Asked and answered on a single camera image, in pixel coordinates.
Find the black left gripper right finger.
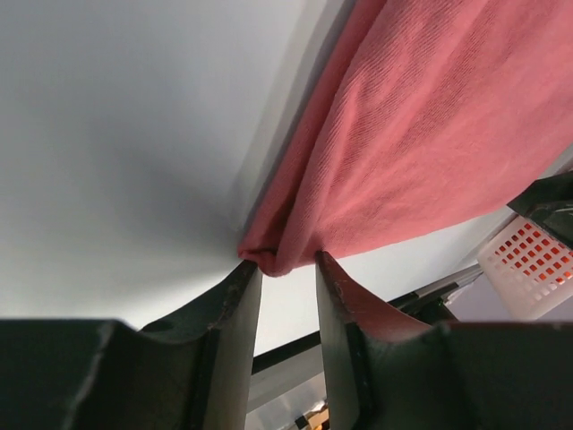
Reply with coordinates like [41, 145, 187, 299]
[316, 252, 572, 429]

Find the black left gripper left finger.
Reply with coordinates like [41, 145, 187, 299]
[1, 262, 261, 429]

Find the salmon pink t shirt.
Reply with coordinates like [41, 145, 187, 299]
[238, 1, 572, 277]

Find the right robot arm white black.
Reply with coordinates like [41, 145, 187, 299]
[508, 171, 573, 249]

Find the white plastic basket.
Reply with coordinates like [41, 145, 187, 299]
[477, 216, 572, 321]

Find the orange t shirt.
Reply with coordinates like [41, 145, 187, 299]
[494, 219, 572, 286]

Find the front aluminium frame rail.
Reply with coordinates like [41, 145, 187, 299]
[414, 264, 483, 300]

